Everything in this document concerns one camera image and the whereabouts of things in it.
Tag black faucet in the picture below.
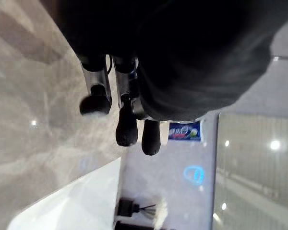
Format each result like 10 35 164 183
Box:
114 197 156 230

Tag blue toothpaste box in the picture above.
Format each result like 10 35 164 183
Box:
168 120 202 142

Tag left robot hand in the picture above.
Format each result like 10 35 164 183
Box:
39 0 288 156

